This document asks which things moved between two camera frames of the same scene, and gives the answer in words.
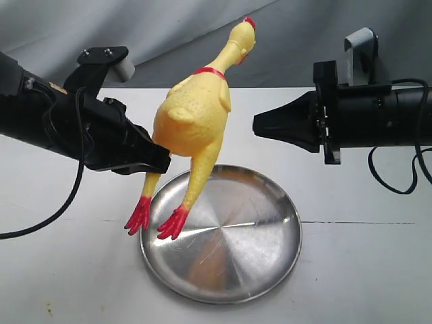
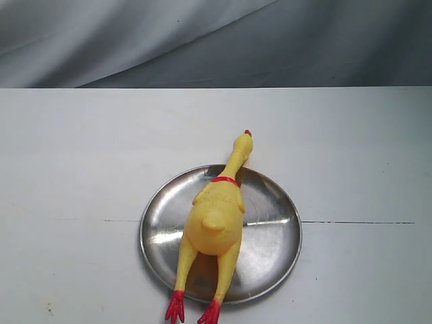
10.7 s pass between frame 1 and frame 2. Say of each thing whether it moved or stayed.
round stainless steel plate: stayed
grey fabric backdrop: stayed
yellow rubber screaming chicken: moved
